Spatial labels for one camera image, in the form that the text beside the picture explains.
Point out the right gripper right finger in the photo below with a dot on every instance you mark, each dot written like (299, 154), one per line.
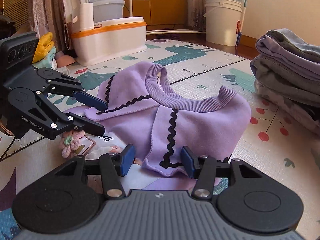
(203, 170)

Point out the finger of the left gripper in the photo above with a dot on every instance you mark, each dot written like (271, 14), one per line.
(27, 109)
(65, 85)

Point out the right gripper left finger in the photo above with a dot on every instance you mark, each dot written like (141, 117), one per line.
(112, 167)

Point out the purple sweatshirt with black trim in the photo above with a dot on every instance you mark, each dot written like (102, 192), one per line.
(144, 110)

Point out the grey folded clothes stack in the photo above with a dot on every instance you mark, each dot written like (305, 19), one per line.
(287, 74)

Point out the mint green folded cloth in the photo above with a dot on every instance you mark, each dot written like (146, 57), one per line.
(48, 62)

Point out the yellow knitted folded garment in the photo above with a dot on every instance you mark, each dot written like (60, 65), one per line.
(44, 46)

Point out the brown curtain fabric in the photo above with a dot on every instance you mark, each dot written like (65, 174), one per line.
(49, 16)

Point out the white orange storage box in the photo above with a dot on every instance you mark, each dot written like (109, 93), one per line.
(109, 39)

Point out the grey plant pot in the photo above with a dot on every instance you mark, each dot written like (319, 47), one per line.
(104, 10)

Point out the white plastic bucket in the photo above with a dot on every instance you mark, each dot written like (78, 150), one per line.
(223, 21)

